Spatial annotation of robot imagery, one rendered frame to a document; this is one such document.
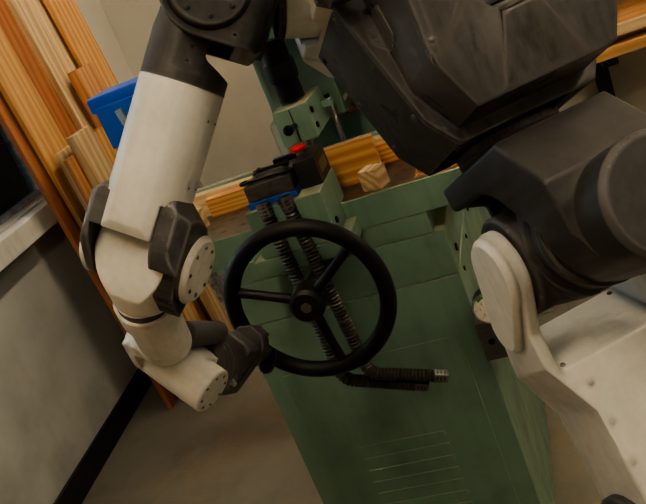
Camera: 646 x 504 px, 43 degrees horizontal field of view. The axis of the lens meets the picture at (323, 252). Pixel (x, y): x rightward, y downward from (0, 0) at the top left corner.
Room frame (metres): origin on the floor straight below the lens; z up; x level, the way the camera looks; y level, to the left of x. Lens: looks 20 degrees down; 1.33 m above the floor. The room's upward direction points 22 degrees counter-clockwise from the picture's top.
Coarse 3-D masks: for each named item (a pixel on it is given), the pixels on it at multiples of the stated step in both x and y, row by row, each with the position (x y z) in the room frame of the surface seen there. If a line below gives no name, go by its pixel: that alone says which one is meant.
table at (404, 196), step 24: (408, 168) 1.44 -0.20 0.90; (456, 168) 1.34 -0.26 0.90; (360, 192) 1.42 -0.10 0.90; (384, 192) 1.38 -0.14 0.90; (408, 192) 1.37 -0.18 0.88; (432, 192) 1.35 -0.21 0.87; (240, 216) 1.58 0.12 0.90; (360, 216) 1.40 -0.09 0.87; (384, 216) 1.38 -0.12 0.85; (216, 240) 1.49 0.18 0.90; (240, 240) 1.47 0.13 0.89; (216, 264) 1.49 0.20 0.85; (264, 264) 1.36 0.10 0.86
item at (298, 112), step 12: (312, 96) 1.58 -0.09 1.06; (288, 108) 1.53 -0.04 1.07; (300, 108) 1.53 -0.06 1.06; (312, 108) 1.54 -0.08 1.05; (324, 108) 1.63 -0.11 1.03; (276, 120) 1.54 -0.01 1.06; (288, 120) 1.54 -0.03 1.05; (300, 120) 1.53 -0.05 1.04; (312, 120) 1.53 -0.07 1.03; (324, 120) 1.60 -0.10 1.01; (300, 132) 1.53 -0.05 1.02; (312, 132) 1.52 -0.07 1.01; (288, 144) 1.54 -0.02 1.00
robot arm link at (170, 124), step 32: (160, 96) 0.84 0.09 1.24; (192, 96) 0.84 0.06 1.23; (128, 128) 0.86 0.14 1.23; (160, 128) 0.84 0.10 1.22; (192, 128) 0.84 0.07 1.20; (128, 160) 0.84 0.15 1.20; (160, 160) 0.83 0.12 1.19; (192, 160) 0.84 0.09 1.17; (96, 192) 0.85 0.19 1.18; (128, 192) 0.83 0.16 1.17; (160, 192) 0.82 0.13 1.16; (192, 192) 0.85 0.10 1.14; (96, 224) 0.86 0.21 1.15; (128, 224) 0.82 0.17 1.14; (160, 224) 0.82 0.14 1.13; (192, 224) 0.83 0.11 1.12; (160, 256) 0.81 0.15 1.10; (192, 256) 0.83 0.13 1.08; (192, 288) 0.84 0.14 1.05
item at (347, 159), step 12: (348, 144) 1.48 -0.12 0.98; (360, 144) 1.47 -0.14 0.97; (372, 144) 1.46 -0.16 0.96; (336, 156) 1.49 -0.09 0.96; (348, 156) 1.48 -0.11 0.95; (360, 156) 1.47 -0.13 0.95; (372, 156) 1.47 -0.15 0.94; (336, 168) 1.49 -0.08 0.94; (348, 168) 1.48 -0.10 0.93; (360, 168) 1.48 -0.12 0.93; (348, 180) 1.49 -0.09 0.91
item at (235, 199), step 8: (376, 144) 1.54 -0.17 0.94; (384, 144) 1.53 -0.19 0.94; (384, 152) 1.53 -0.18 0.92; (392, 152) 1.52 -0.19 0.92; (384, 160) 1.53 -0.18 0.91; (392, 160) 1.53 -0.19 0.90; (224, 192) 1.65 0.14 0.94; (232, 192) 1.63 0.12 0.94; (240, 192) 1.63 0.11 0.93; (208, 200) 1.65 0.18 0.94; (216, 200) 1.64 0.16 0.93; (224, 200) 1.64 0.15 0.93; (232, 200) 1.63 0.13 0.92; (240, 200) 1.63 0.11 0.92; (216, 208) 1.65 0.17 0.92; (224, 208) 1.64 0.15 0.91; (232, 208) 1.64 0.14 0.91; (240, 208) 1.63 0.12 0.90; (216, 216) 1.65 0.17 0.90
